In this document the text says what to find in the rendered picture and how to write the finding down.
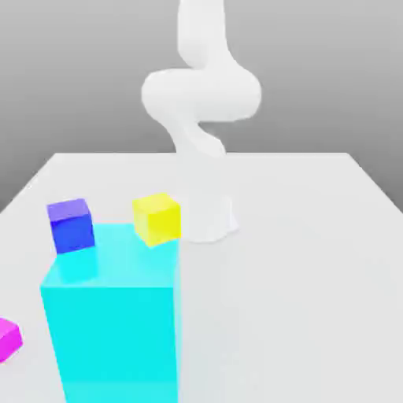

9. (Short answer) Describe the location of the small yellow cube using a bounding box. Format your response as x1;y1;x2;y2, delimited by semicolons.
131;192;183;248

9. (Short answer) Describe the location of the small blue cube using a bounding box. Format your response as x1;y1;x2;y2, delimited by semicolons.
46;198;96;255

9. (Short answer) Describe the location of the small magenta cube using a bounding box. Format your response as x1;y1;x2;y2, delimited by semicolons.
0;317;24;364

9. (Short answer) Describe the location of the large cyan box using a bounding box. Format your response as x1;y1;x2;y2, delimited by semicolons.
39;222;182;403

